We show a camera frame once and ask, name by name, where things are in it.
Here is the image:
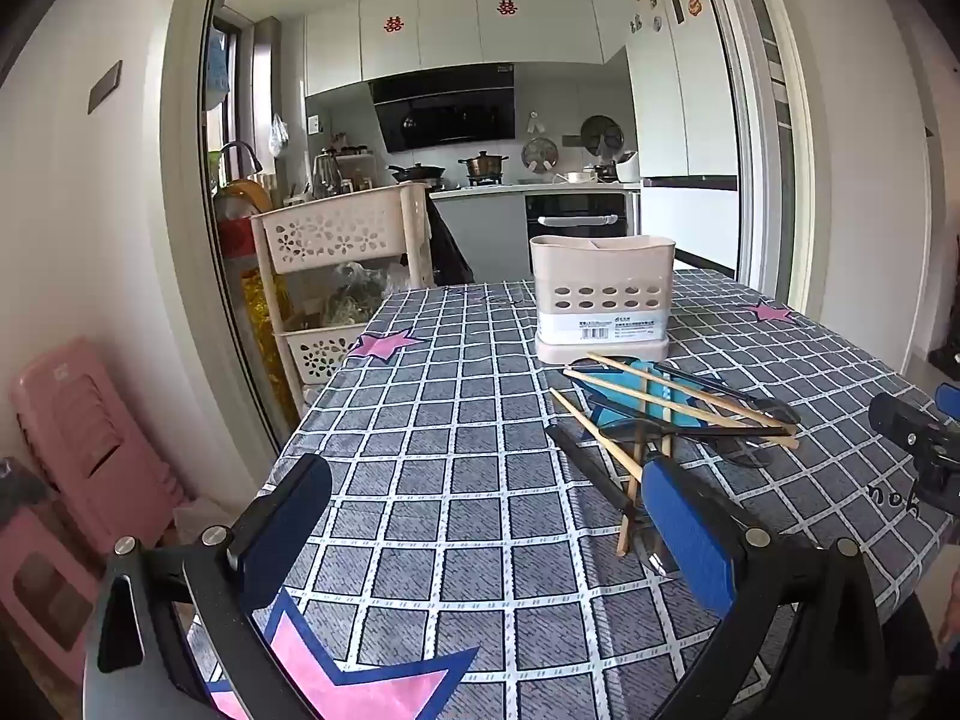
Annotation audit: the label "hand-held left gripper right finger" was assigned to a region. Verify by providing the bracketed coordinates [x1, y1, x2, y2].
[641, 457, 895, 720]

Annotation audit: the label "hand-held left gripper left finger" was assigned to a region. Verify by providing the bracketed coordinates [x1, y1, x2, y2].
[96, 452, 333, 700]

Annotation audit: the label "dark metal spoon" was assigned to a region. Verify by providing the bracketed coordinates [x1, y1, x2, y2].
[545, 424, 680, 580]

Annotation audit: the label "beige utensil holder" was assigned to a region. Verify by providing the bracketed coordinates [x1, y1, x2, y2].
[529, 234, 676, 365]

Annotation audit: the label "grey plaid star tablecloth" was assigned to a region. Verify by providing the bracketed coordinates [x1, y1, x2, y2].
[187, 268, 959, 720]

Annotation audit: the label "gold foil bag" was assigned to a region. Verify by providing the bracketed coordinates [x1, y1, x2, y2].
[238, 268, 302, 410]

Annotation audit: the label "pink plastic stool stack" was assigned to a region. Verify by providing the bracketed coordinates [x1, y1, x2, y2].
[10, 336, 197, 550]

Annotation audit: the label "green vegetables in bag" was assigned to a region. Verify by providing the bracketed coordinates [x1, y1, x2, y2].
[313, 261, 392, 329]

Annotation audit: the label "beige perforated storage cart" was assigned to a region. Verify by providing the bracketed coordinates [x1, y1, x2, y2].
[250, 183, 437, 421]

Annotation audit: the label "black built-in oven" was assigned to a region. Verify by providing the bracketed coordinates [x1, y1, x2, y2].
[524, 192, 629, 276]

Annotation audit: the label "black hanging bag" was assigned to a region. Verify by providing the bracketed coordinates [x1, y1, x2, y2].
[427, 198, 476, 288]

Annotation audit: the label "yellow dish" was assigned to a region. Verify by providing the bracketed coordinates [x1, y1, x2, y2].
[213, 178, 272, 220]

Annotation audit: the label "white refrigerator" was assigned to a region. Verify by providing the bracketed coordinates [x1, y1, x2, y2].
[625, 0, 742, 272]

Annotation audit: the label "countertop spice rack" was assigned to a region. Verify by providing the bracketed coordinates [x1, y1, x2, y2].
[334, 153, 380, 193]

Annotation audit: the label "chrome kitchen faucet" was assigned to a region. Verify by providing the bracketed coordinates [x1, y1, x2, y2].
[217, 140, 264, 190]

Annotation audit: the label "white kitchen countertop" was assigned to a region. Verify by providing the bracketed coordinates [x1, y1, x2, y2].
[430, 181, 643, 201]

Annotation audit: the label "steel cooking pot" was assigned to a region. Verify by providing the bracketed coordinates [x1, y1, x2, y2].
[458, 151, 510, 180]

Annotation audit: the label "black range hood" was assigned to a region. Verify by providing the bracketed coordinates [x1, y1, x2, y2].
[369, 63, 518, 155]

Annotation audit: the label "white upper cabinets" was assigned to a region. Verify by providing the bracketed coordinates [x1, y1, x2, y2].
[304, 0, 629, 97]

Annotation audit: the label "round dark wall strainer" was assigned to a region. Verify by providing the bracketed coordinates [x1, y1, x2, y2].
[580, 114, 626, 154]

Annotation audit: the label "grey wall switch panel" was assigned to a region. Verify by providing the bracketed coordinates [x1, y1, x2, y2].
[88, 61, 124, 116]

